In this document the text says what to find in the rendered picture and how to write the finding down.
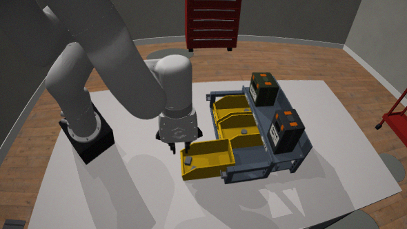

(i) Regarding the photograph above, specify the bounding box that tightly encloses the yellow bin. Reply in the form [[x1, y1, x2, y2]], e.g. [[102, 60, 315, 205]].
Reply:
[[180, 138, 235, 181], [212, 95, 252, 127], [218, 114, 264, 149]]

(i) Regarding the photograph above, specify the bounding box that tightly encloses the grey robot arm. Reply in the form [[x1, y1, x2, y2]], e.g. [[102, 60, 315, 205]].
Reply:
[[0, 0, 192, 143]]

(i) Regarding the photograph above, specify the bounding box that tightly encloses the dark green case with handle slot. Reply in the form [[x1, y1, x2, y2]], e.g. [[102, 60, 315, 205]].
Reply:
[[249, 72, 279, 107]]

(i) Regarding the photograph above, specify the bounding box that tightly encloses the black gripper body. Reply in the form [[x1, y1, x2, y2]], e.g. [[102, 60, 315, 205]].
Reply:
[[158, 105, 198, 143]]

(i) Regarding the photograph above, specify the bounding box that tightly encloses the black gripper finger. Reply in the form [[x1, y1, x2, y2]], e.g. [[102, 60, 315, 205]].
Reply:
[[185, 127, 203, 154], [156, 130, 176, 155]]

